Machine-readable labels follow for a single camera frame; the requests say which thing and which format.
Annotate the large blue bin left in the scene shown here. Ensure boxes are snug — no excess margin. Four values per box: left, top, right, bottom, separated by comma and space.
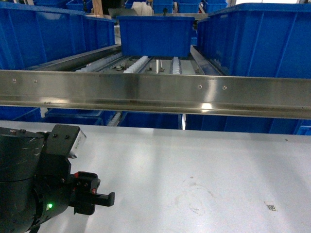
0, 1, 115, 70

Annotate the steel shelf front rail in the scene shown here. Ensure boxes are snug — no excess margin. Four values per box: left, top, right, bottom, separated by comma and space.
0, 70, 311, 119

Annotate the white roller track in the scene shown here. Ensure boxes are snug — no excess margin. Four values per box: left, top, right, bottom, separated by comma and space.
124, 56, 148, 73
171, 57, 181, 75

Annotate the blue bin centre shelf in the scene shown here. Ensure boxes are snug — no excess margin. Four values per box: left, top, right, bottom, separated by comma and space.
117, 16, 195, 57

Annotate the white roller track left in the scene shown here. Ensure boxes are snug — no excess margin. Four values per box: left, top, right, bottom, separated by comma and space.
124, 56, 148, 73

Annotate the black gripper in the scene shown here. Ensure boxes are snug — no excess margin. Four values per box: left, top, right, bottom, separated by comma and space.
34, 155, 115, 221

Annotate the large blue bin right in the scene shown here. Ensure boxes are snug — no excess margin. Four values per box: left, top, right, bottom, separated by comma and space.
197, 3, 311, 79

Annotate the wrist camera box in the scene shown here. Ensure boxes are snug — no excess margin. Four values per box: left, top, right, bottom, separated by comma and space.
45, 124, 86, 159

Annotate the large blue bin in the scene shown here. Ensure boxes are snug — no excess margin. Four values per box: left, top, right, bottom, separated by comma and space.
197, 3, 311, 79
0, 1, 115, 70

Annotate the white roller track right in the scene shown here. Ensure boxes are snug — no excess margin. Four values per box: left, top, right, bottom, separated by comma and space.
171, 57, 181, 75

